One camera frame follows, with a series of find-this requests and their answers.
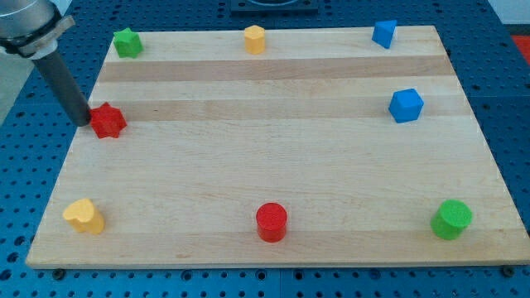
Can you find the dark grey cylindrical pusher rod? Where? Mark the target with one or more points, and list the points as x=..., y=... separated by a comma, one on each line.
x=62, y=83

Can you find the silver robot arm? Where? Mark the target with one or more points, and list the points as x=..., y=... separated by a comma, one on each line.
x=31, y=29

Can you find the red star block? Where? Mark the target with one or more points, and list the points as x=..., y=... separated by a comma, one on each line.
x=107, y=121

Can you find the green star block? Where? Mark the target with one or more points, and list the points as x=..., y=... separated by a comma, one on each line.
x=127, y=43

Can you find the yellow heart block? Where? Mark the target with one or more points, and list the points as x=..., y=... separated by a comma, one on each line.
x=84, y=217

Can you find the yellow hexagon block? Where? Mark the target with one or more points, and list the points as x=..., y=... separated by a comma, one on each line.
x=254, y=39

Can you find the red cylinder block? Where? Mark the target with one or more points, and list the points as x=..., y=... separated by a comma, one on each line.
x=271, y=219

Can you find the wooden board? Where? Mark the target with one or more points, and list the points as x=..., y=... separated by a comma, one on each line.
x=214, y=132

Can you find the blue triangular prism block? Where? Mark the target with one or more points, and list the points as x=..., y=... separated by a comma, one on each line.
x=383, y=32

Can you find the blue cube block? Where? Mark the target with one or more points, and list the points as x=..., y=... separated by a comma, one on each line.
x=406, y=105

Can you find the green cylinder block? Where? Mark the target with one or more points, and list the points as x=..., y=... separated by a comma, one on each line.
x=451, y=219

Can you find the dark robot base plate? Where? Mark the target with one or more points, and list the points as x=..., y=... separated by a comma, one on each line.
x=258, y=6

